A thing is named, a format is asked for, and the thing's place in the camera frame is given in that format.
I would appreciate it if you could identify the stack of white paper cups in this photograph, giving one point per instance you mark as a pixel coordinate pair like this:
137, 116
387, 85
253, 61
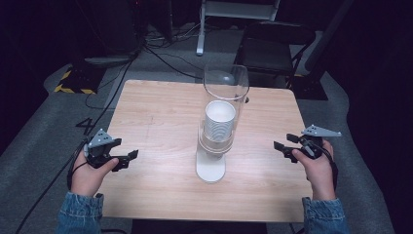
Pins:
220, 113

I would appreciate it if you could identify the person's left hand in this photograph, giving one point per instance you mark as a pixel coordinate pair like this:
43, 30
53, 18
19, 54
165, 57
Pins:
85, 178

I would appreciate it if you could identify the grey pole stand black base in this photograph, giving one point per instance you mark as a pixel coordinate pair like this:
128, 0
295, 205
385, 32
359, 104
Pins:
328, 35

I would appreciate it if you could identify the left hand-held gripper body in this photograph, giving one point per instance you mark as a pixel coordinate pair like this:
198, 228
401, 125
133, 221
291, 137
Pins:
97, 152

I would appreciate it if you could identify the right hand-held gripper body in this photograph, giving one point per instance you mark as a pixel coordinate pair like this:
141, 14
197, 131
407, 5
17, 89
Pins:
312, 144

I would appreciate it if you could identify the black yellow striped floor plate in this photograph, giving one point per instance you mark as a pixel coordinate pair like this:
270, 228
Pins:
78, 81

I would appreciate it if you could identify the clear tube cup dispenser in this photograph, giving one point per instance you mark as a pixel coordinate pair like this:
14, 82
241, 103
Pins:
210, 169

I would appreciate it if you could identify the person's right hand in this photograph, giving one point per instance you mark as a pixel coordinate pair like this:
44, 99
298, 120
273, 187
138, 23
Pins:
316, 174

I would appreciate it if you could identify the black folding chair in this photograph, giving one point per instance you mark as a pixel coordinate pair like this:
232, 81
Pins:
266, 52

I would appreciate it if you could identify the white desk frame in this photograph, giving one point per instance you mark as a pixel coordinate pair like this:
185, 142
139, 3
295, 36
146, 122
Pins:
201, 32

